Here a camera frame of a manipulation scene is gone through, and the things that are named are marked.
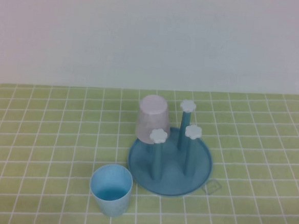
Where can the light blue plastic cup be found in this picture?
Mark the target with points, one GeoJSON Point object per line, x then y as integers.
{"type": "Point", "coordinates": [112, 206]}

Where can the lilac plastic cup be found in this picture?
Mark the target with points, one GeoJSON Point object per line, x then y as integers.
{"type": "Point", "coordinates": [151, 119]}

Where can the blue cup stand with pegs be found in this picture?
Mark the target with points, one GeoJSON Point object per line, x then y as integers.
{"type": "Point", "coordinates": [170, 180]}

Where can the clear tape piece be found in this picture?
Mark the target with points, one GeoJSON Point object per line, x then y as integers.
{"type": "Point", "coordinates": [213, 187]}

